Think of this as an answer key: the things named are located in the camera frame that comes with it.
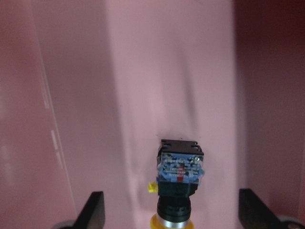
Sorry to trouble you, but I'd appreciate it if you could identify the yellow push button switch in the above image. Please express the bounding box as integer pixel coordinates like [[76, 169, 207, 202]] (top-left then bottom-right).
[[148, 139, 204, 229]]

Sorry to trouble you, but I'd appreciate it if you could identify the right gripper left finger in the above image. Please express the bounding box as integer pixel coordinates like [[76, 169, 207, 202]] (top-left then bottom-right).
[[75, 191, 105, 229]]

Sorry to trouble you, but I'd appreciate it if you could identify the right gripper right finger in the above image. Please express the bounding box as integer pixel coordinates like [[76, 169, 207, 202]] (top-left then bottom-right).
[[238, 188, 282, 229]]

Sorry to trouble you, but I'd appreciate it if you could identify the pink plastic bin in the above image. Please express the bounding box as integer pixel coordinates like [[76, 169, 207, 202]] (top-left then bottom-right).
[[0, 0, 305, 229]]

